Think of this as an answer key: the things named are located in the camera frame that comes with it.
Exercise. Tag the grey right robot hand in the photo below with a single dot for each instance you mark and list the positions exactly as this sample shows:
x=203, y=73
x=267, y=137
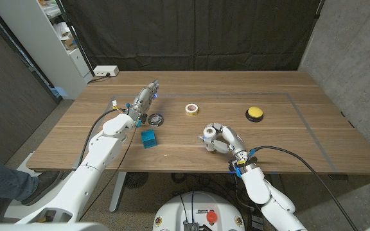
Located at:
x=233, y=141

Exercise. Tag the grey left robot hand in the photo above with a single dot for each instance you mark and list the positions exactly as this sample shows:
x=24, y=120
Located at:
x=143, y=101

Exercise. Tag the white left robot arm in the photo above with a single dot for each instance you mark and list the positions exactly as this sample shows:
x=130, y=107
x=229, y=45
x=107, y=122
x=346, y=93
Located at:
x=98, y=154

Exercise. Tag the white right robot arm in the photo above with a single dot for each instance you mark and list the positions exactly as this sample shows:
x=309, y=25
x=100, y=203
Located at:
x=259, y=189

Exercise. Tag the yellow button black base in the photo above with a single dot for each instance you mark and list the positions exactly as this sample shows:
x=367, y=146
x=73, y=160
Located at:
x=254, y=113

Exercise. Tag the blue block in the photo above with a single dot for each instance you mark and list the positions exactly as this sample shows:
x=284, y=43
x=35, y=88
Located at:
x=149, y=138

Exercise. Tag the white yellow tape roll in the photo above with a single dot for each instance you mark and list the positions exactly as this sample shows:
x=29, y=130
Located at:
x=191, y=109

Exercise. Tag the red emergency stop button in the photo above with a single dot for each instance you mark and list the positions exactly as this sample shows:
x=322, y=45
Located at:
x=211, y=216

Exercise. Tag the shiny silver black disc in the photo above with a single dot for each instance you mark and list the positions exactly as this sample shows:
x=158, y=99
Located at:
x=155, y=119

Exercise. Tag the white power strip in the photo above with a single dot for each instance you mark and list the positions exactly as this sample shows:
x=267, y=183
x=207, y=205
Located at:
x=105, y=70

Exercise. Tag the white robot torso base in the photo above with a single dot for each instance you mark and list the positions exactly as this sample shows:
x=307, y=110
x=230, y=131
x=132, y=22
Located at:
x=198, y=205

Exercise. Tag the black round grille disc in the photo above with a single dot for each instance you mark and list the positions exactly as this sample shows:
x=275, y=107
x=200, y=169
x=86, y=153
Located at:
x=136, y=179

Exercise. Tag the black backdrop curtain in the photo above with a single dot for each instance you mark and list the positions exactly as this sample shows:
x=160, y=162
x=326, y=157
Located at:
x=191, y=32

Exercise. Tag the black floor power strip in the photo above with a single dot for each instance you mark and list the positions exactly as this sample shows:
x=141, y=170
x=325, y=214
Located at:
x=255, y=223

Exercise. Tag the black backdrop stand pole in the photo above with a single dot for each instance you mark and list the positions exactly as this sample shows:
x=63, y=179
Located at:
x=319, y=8
x=75, y=40

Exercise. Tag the cardboard box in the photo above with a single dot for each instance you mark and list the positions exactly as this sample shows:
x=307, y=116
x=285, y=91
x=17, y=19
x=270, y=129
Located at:
x=69, y=42

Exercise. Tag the white table leg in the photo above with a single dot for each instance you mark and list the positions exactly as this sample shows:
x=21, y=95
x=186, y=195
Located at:
x=117, y=192

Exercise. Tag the white shelf cabinet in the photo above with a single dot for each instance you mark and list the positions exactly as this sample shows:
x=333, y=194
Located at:
x=40, y=41

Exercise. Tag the dark grey shoe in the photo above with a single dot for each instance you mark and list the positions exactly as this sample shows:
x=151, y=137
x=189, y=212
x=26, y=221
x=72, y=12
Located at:
x=42, y=186

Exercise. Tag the dark wooden door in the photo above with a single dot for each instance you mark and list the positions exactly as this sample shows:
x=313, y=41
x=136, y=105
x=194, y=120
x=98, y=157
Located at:
x=8, y=96

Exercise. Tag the white floor platform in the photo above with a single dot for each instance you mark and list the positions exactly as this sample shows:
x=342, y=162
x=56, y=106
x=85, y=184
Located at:
x=14, y=208

